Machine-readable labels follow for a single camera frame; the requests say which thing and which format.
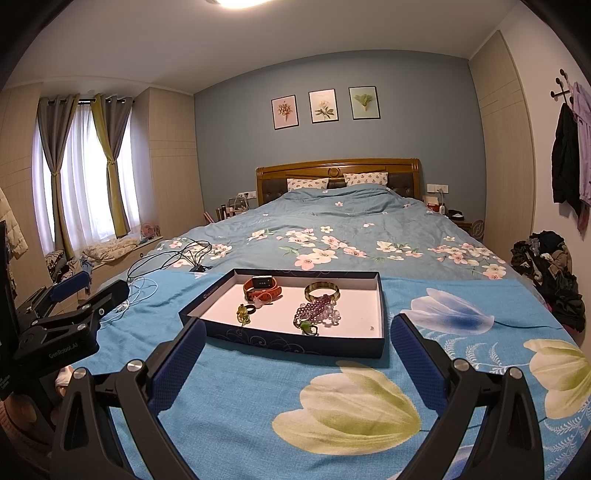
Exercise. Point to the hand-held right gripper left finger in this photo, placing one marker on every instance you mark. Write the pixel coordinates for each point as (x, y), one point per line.
(180, 364)

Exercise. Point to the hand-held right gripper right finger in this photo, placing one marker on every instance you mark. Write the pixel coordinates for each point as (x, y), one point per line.
(413, 355)

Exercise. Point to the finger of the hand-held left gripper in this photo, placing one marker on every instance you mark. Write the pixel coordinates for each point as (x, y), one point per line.
(69, 285)
(111, 293)

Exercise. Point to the dark blue shallow box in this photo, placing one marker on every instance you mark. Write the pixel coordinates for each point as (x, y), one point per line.
(351, 314)

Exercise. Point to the green pendant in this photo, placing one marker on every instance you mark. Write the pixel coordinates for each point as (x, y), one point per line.
(306, 327)

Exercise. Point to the red band smartwatch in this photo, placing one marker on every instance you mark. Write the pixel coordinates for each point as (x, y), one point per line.
(261, 280)

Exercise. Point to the olive green bangle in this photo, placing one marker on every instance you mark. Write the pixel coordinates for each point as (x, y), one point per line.
(310, 296)

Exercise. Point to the person's left hand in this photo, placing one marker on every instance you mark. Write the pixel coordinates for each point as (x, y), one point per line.
(63, 385)

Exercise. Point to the patterned cloth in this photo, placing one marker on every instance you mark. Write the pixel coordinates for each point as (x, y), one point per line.
(62, 265)

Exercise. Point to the folded floral cushion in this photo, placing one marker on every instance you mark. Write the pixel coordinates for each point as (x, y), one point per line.
(108, 251)

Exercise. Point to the turquoise tulip blanket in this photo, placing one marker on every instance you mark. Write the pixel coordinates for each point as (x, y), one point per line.
(231, 415)

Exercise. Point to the small pink fan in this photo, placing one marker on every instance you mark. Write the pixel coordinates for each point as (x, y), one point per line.
(147, 230)

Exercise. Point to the beige quilted jacket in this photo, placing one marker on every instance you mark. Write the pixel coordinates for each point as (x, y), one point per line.
(14, 226)

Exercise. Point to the white sheer curtain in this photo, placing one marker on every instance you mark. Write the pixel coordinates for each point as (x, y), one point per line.
(85, 184)

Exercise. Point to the wooden bedside table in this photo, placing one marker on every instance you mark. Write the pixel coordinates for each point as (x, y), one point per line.
(466, 224)

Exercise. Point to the bedside clutter of bottles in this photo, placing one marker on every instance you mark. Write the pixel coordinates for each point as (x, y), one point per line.
(228, 210)

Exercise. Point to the beige wardrobe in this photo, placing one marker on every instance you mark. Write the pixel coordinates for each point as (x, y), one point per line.
(501, 138)
(171, 161)

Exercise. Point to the grey and yellow curtain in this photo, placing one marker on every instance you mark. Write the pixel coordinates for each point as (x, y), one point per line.
(53, 134)
(113, 134)

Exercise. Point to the red and white bedside items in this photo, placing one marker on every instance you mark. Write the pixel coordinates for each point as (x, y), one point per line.
(434, 204)

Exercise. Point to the grey-blue floral duvet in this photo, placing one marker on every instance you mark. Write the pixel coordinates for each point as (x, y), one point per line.
(351, 212)

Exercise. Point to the pile of dark clothes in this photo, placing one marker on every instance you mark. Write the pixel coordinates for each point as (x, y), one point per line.
(549, 272)

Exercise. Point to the patterned pillow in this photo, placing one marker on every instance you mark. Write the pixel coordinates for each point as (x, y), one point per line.
(307, 183)
(367, 179)

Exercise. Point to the wooden headboard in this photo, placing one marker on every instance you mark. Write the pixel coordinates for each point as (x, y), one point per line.
(337, 165)

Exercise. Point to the black jacket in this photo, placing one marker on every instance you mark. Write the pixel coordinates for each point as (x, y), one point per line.
(565, 161)

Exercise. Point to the framed pink flower picture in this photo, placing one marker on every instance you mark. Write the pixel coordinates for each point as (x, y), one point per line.
(284, 112)

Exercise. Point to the framed green leaf picture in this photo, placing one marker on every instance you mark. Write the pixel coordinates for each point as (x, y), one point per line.
(364, 102)

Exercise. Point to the framed white flower picture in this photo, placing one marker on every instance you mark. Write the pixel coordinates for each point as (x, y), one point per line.
(323, 106)

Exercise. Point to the black coat rack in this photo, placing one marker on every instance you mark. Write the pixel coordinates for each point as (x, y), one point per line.
(561, 90)

